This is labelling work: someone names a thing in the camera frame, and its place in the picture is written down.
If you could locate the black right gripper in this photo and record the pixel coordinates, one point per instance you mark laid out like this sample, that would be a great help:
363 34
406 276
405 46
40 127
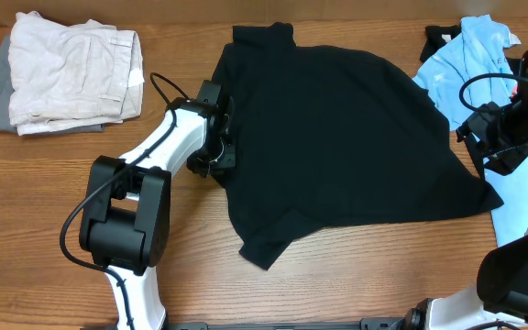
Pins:
507 160

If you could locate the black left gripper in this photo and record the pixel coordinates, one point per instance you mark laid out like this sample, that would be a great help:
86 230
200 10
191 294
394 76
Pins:
229 159

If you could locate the plain black t-shirt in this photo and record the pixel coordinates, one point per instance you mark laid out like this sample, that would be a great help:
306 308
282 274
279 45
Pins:
331 137

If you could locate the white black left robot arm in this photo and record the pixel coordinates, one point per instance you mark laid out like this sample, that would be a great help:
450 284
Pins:
126 216

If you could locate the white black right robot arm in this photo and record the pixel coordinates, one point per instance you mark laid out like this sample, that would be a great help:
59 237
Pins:
485 96

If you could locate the light blue t-shirt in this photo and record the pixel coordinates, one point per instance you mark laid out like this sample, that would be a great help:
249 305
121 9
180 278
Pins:
510 221

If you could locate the black logo t-shirt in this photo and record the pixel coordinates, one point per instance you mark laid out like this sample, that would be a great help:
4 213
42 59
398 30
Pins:
452 55

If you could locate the folded beige shorts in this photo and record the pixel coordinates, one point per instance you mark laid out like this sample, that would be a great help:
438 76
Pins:
112 91

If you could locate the folded grey garment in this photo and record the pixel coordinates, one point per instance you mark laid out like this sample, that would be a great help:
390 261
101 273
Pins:
60 69

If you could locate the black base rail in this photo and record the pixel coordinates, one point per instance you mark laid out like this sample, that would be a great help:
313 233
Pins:
383 323

